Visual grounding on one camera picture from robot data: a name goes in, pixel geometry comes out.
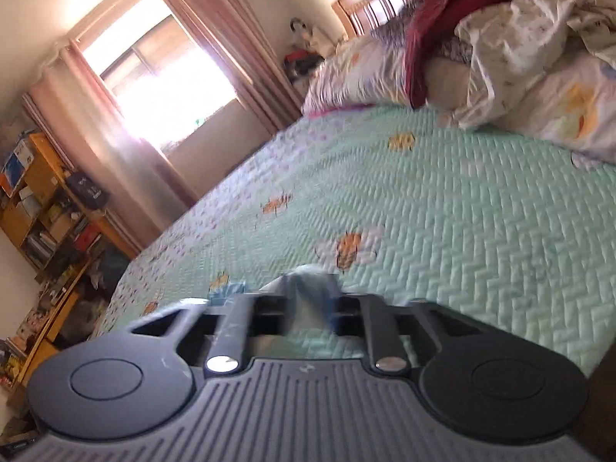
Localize light blue white garment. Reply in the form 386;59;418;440
129;264;420;348

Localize green quilted bedspread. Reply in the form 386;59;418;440
98;107;615;372

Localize pink window curtain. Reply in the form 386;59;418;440
28;0;301;248

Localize black bag on shelf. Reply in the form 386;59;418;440
65;171;110;211

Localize orange wooden bookshelf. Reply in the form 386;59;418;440
1;132;137;394

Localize floral white pillow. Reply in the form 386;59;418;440
302;37;410;117

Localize white floral duvet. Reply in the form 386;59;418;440
445;0;615;164

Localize dark red blanket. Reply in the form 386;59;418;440
405;0;511;110

